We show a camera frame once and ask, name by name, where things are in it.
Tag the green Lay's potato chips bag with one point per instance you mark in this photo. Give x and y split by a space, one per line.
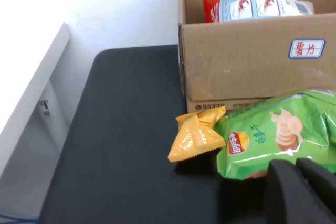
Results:
262 142

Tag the white board panel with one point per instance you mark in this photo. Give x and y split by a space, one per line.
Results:
31 119

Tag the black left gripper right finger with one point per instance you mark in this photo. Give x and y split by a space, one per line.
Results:
325 192

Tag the cardboard box marked F2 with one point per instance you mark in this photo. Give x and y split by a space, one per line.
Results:
236 72

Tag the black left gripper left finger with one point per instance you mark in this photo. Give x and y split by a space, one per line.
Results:
286 197

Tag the red white shrimp cracker bag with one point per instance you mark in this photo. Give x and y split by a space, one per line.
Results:
262 7

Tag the small yellow snack packet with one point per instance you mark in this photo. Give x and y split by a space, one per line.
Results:
194 140

